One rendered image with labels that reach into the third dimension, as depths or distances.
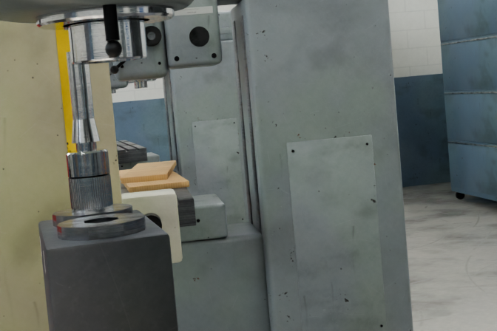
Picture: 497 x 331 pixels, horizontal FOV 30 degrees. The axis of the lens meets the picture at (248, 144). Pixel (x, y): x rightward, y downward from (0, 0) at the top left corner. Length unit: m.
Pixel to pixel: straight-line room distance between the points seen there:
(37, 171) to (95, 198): 1.28
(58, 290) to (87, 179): 0.17
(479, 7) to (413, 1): 2.24
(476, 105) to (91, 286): 7.56
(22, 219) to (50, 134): 0.22
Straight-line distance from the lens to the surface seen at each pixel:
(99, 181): 1.04
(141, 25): 0.58
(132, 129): 9.61
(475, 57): 8.34
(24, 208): 2.33
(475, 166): 8.53
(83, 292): 0.92
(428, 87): 10.36
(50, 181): 2.32
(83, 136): 1.04
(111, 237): 0.93
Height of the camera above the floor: 1.26
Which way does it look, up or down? 4 degrees down
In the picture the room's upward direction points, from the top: 5 degrees counter-clockwise
